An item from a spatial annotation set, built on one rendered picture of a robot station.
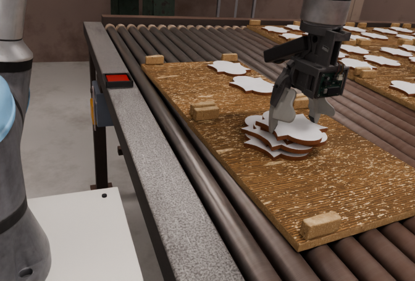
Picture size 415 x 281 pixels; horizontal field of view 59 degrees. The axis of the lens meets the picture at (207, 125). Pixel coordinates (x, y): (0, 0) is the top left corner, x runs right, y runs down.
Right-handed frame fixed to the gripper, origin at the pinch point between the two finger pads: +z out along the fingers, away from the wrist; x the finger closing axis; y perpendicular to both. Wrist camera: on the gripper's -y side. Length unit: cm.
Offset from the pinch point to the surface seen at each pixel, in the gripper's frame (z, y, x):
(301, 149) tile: 2.1, 5.9, -1.9
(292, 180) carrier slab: 5.0, 10.1, -6.8
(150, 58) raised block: 3, -58, -9
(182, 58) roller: 7, -70, 8
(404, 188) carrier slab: 5.0, 19.3, 10.8
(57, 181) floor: 99, -142, -33
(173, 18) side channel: 4, -126, 27
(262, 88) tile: 4.0, -28.1, 13.6
